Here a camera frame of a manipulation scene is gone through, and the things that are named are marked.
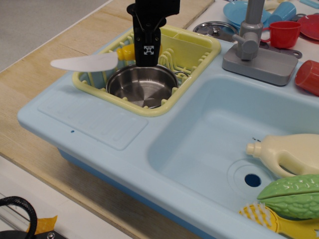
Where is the red toy mug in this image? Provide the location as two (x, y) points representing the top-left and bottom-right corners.
(261, 21), (301, 48)

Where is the green toy bitter gourd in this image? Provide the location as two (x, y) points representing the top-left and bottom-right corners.
(257, 174), (319, 219)

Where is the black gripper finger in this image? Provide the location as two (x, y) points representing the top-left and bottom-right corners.
(134, 27), (161, 67)

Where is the cream toy detergent bottle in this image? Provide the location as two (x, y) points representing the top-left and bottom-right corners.
(246, 133), (319, 177)

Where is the grey toy utensil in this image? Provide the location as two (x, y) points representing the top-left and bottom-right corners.
(259, 41), (303, 59)

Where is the steel pot lid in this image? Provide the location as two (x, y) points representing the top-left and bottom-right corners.
(193, 21), (238, 42)

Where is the red toy cup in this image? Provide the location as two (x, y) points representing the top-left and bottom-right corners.
(295, 60), (319, 96)

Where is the yellow dish rack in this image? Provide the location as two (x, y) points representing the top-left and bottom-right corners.
(72, 26), (221, 117)

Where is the light blue toy sink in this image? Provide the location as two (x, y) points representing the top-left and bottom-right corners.
(16, 20), (319, 239)

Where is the yellow tape piece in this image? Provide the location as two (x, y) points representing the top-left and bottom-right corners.
(35, 215), (58, 235)

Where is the grey toy faucet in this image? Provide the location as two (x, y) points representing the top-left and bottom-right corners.
(222, 0), (298, 86)

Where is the black cable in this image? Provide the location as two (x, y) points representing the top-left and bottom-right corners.
(0, 196), (38, 239)

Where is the stainless steel pot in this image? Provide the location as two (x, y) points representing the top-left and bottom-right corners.
(106, 65), (178, 109)

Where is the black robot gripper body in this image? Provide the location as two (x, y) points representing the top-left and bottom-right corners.
(127, 0), (180, 37)

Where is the toy knife yellow handle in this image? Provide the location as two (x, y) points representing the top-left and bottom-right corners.
(50, 43), (163, 73)

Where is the blue toy plate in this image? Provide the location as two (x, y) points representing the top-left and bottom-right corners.
(223, 0), (271, 27)

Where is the yellow dish brush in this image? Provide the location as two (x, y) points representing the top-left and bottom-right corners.
(239, 203), (319, 239)

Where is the blue toy cup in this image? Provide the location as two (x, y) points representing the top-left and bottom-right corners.
(267, 1), (297, 24)

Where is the red toy plate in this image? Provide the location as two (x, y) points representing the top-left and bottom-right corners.
(297, 14), (319, 40)

